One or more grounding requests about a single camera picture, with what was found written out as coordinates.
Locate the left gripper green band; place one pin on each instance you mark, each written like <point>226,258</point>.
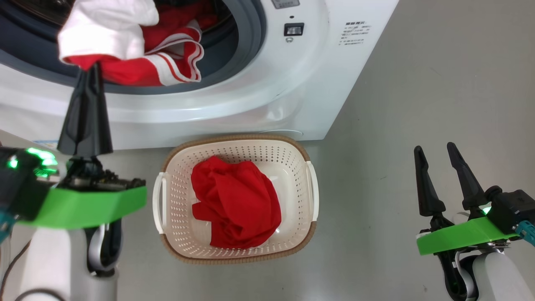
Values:
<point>83,207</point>

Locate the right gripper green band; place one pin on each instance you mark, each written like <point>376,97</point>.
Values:
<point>464,236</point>

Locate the red garment with white stripes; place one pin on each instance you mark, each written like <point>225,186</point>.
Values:
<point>133,71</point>

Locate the plain red garment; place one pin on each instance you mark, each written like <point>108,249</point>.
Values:
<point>234,200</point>

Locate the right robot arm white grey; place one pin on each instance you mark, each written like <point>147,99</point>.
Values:
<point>497,276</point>

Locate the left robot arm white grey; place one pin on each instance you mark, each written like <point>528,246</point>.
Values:
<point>50,259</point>

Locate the cream perforated basket brown rim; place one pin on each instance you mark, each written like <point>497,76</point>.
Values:
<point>288,167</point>

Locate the white front-load washing machine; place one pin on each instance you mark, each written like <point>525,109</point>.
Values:
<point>271,83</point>

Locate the black door lock slot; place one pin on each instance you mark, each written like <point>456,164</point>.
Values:
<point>294,29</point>

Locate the round drain filter cover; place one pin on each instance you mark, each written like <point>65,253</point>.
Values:
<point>288,133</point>

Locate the grey warning sticker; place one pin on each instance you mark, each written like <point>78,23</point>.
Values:
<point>285,3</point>

